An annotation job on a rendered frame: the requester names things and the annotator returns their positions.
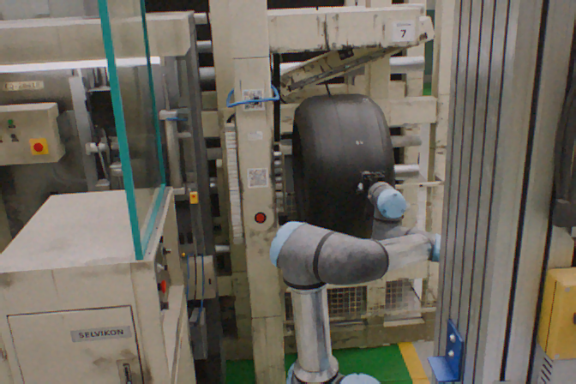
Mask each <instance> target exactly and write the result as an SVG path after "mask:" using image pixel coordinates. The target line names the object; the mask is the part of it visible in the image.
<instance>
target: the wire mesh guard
mask: <svg viewBox="0 0 576 384"><path fill-rule="evenodd" d="M441 185H444V181H440V182H426V183H403V184H395V189H399V192H400V190H401V189H406V204H410V202H407V197H412V200H413V197H414V196H413V189H415V188H418V198H420V196H426V188H428V187H429V186H431V193H432V186H438V190H439V186H441ZM420 188H425V195H420ZM407 189H412V196H407ZM293 196H295V192H290V193H285V197H290V198H291V205H290V206H287V207H291V208H292V207H294V206H292V197H293ZM438 201H443V200H438V195H437V207H438ZM425 202H426V200H424V207H418V204H417V213H412V209H415V208H407V209H411V220H406V215H409V214H406V211H405V214H403V215H405V227H406V221H411V222H412V221H414V220H412V214H417V217H418V214H420V213H418V208H424V213H426V212H425V208H426V207H425ZM431 202H432V200H431V197H430V210H431V208H432V206H431ZM437 213H442V212H437V210H435V218H430V215H429V226H430V219H435V222H436V214H437ZM417 220H423V230H424V226H425V224H424V220H425V219H417ZM423 269H427V274H420V285H421V280H426V279H421V275H427V277H428V269H429V268H428V265H427V268H423ZM391 273H397V277H390V278H397V290H398V288H402V292H396V293H402V301H403V288H404V287H403V284H402V287H398V271H397V272H393V271H392V272H391ZM381 279H385V283H380V280H379V289H377V290H379V294H376V295H379V299H374V300H379V309H378V310H384V312H374V306H377V305H374V304H373V305H370V306H373V310H368V302H369V300H368V296H373V295H368V291H373V290H368V286H367V295H365V296H367V300H363V301H364V302H367V306H362V302H361V311H358V312H361V314H357V303H360V302H357V297H361V296H357V287H356V299H355V302H354V303H355V307H351V308H355V314H354V315H350V313H354V312H350V292H353V291H350V287H349V291H347V292H349V296H348V298H349V302H348V304H349V312H348V313H349V314H348V315H345V309H347V308H345V303H343V304H344V308H342V309H344V313H338V304H340V303H338V298H342V297H338V293H344V292H338V288H337V292H336V293H337V297H335V298H337V303H333V304H337V308H336V310H337V315H335V316H333V315H334V314H329V315H332V316H329V321H346V320H356V319H362V318H366V317H376V316H385V315H404V314H415V313H425V312H434V311H436V307H433V308H431V306H434V304H427V306H430V308H426V301H427V300H426V298H425V300H420V292H419V296H415V284H414V285H410V281H416V280H410V274H409V285H408V287H409V289H410V287H414V297H419V305H420V301H425V308H424V309H414V304H413V307H409V295H408V307H407V308H408V309H404V310H397V309H403V308H397V298H399V297H394V298H396V303H392V289H394V288H392V284H391V288H387V289H391V293H385V294H391V305H392V304H396V310H394V311H385V305H386V304H385V301H384V304H381V305H384V309H380V295H382V294H380V290H384V289H380V284H385V289H386V274H385V278H381ZM288 304H289V308H284V295H283V309H289V313H290V301H289V302H288ZM362 307H367V313H364V314H362V312H364V311H362ZM409 308H413V309H409ZM368 311H373V313H368ZM282 314H284V319H283V320H284V321H283V326H287V325H295V322H294V321H285V314H287V313H282ZM338 314H344V315H338Z"/></svg>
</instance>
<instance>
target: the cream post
mask: <svg viewBox="0 0 576 384"><path fill-rule="evenodd" d="M228 10H229V22H230V35H231V58H232V70H233V83H234V96H235V103H236V102H238V101H243V100H242V89H256V88H263V89H264V99H265V98H271V82H270V64H269V47H268V29H267V0H228ZM264 106H265V110H264V111H243V104H241V105H235V108H236V119H237V144H238V158H239V170H240V182H241V194H242V208H243V231H244V241H246V242H245V243H246V256H247V269H248V281H249V306H250V318H251V330H252V343H253V355H254V367H255V384H285V360H284V358H285V356H284V336H283V318H282V300H281V281H280V269H279V268H276V267H275V266H274V264H272V262H271V260H270V247H271V244H272V241H273V239H274V237H275V235H277V232H278V231H279V228H278V209H276V194H275V173H274V156H273V119H272V101H264ZM258 131H262V136H263V139H258V140H249V132H258ZM265 167H267V172H268V187H255V189H249V180H248V169H252V168H265ZM257 214H263V215H264V216H265V219H264V221H263V222H258V221H257V220H256V216H257Z"/></svg>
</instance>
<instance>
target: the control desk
mask: <svg viewBox="0 0 576 384"><path fill-rule="evenodd" d="M183 284H184V279H183V265H182V257H181V250H180V249H179V242H178V234H177V219H176V212H175V204H174V196H173V188H172V186H168V188H167V186H166V189H165V191H164V194H163V197H162V200H161V202H160V206H159V211H158V214H157V217H156V221H155V224H154V227H153V231H152V235H151V238H150V241H149V244H148V247H147V252H146V255H144V259H143V260H138V261H137V260H136V259H135V248H134V243H133V236H132V230H131V224H130V217H129V207H127V200H126V194H125V190H118V191H106V192H93V193H80V194H67V195H52V196H51V197H50V198H49V199H48V200H47V201H46V203H45V204H43V206H42V207H41V208H40V210H38V212H36V214H34V216H33V217H32V218H31V219H30V220H29V222H28V223H27V225H26V226H25V227H24V229H23V230H22V231H21V232H20V233H19V234H17V236H16V237H15V238H14V239H13V240H12V242H11V243H10V245H9V246H8V247H7V248H6V250H4V252H2V254H1V255H0V333H1V336H2V340H3V347H5V350H6V353H7V357H8V360H9V367H10V370H11V374H12V377H13V381H14V384H196V379H195V365H194V357H193V349H191V342H190V333H189V319H188V311H187V304H186V296H185V289H184V285H183Z"/></svg>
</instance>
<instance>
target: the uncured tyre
mask: <svg viewBox="0 0 576 384"><path fill-rule="evenodd" d="M332 97H336V98H332ZM318 98H320V99H318ZM362 99H369V101H370V103H372V104H369V103H364V102H363V101H362ZM355 139H363V142H364V146H361V147H356V142H355ZM292 164H293V179H294V190H295V198H296V206H297V216H298V221H299V223H306V224H309V225H313V226H316V227H320V228H324V229H328V230H330V231H336V232H341V233H344V234H345V235H347V236H350V237H356V238H360V239H371V238H372V234H373V226H374V221H367V222H365V220H364V216H363V212H364V208H365V204H366V199H364V198H362V197H361V196H359V195H357V190H358V185H359V184H360V171H361V172H362V173H363V172H364V171H368V172H370V173H372V172H373V173H377V172H380V173H381V169H382V170H383V171H384V172H385V183H388V184H390V185H391V186H392V188H393V189H395V168H394V157H393V144H392V140H391V135H390V130H389V127H388V124H387V121H386V118H385V116H384V114H383V112H382V110H381V108H380V106H379V105H378V104H376V102H374V100H372V99H370V98H369V97H368V96H366V95H362V94H358V93H354V94H340V95H324V96H313V97H310V98H306V99H305V100H304V101H303V102H302V103H301V104H300V105H299V106H298V107H297V108H296V110H295V114H294V122H293V131H292Z"/></svg>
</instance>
